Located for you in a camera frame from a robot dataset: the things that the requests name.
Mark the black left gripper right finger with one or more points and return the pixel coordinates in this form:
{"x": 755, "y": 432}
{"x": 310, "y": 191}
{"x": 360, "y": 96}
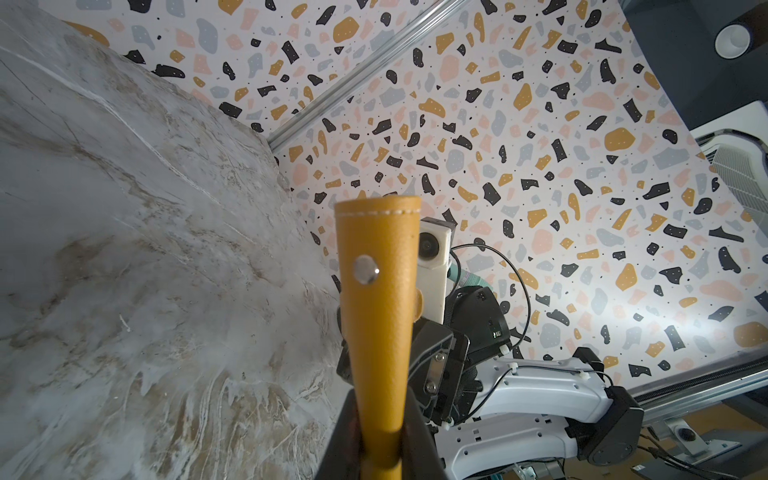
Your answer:
{"x": 419, "y": 458}

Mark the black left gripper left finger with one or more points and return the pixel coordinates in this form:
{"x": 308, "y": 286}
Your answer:
{"x": 342, "y": 458}

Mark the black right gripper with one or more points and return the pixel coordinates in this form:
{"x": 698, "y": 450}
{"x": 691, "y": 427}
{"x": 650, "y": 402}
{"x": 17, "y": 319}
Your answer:
{"x": 445, "y": 358}

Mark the yellow leather card holder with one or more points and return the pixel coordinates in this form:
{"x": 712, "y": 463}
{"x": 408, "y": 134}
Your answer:
{"x": 377, "y": 246}

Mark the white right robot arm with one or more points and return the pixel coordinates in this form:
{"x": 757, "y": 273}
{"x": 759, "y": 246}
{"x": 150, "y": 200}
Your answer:
{"x": 535, "y": 412}

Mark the white air conditioner unit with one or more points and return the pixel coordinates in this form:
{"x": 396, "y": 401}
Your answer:
{"x": 736, "y": 145}

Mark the ceiling light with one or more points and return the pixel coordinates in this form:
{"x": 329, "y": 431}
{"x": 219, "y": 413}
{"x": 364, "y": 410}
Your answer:
{"x": 733, "y": 41}

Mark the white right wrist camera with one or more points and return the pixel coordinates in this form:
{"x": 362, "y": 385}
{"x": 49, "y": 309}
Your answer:
{"x": 435, "y": 242}

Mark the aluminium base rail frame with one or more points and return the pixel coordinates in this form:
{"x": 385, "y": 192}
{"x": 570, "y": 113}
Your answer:
{"x": 702, "y": 387}

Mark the aluminium corner post right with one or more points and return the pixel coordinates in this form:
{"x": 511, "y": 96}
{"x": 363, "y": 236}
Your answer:
{"x": 409, "y": 36}

